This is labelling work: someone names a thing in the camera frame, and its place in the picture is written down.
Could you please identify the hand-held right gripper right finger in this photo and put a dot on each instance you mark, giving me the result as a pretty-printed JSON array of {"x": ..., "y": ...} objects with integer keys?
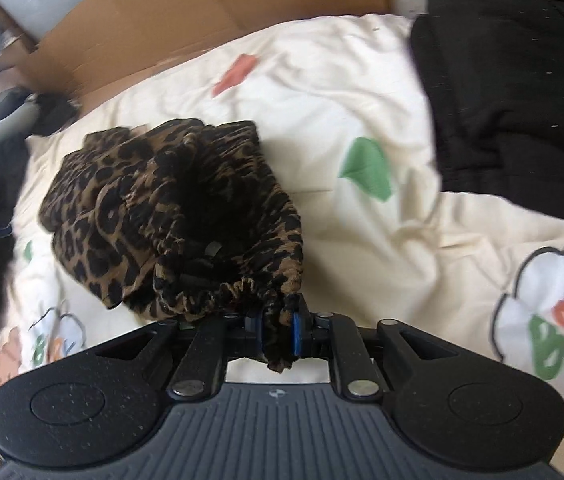
[{"x": 298, "y": 334}]

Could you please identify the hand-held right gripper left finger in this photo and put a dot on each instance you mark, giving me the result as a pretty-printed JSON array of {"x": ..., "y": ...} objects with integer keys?
[{"x": 258, "y": 329}]

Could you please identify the leopard print shorts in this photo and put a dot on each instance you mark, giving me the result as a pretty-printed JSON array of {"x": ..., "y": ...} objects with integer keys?
[{"x": 126, "y": 200}]

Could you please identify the cream printed blanket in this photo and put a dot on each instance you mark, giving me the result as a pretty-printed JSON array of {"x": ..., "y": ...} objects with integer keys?
[{"x": 362, "y": 260}]

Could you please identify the black cloth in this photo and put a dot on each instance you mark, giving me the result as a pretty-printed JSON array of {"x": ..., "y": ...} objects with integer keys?
[{"x": 54, "y": 112}]

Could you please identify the black folded garment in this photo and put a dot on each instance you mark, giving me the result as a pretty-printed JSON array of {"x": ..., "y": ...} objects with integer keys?
[{"x": 512, "y": 110}]

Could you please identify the brown cardboard box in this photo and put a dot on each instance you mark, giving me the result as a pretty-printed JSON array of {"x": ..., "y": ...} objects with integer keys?
[{"x": 186, "y": 10}]

